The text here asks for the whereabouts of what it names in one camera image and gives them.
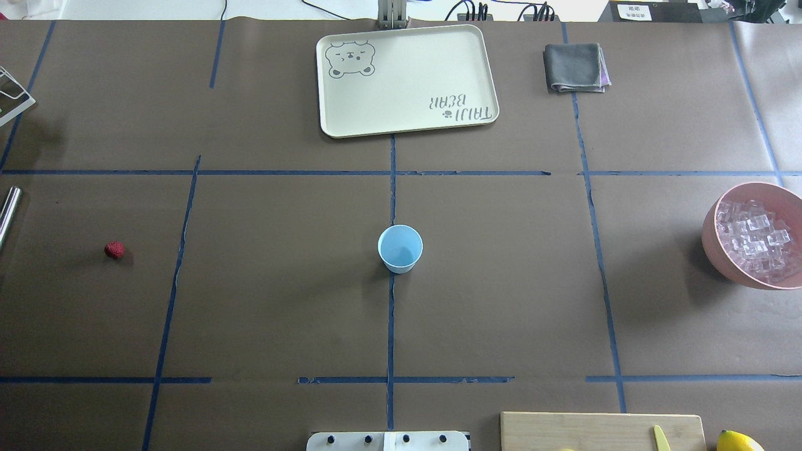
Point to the red strawberry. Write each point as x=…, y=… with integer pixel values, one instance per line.
x=114, y=250

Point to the clear ice cubes pile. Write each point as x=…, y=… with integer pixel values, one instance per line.
x=758, y=242

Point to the steel muddler black tip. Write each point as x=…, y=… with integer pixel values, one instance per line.
x=9, y=209

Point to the light blue cup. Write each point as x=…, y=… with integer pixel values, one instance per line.
x=400, y=247

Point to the cream bear tray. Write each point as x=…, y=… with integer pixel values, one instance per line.
x=404, y=80

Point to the folded grey cloth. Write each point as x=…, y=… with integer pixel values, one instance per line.
x=577, y=67

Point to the wooden cutting board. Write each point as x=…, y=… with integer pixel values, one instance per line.
x=598, y=431

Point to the black power strip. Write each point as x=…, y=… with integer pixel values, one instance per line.
x=480, y=11

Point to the yellow plastic knife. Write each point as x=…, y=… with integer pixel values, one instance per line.
x=660, y=439

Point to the pink bowl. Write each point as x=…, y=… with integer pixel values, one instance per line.
x=779, y=200

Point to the yellow lemon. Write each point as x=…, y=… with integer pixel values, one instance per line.
x=729, y=440

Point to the grey metal post mount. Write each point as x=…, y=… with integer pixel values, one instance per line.
x=392, y=14

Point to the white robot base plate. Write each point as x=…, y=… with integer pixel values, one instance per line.
x=390, y=440

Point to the white wire cup rack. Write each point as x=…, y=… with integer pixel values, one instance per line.
x=15, y=99

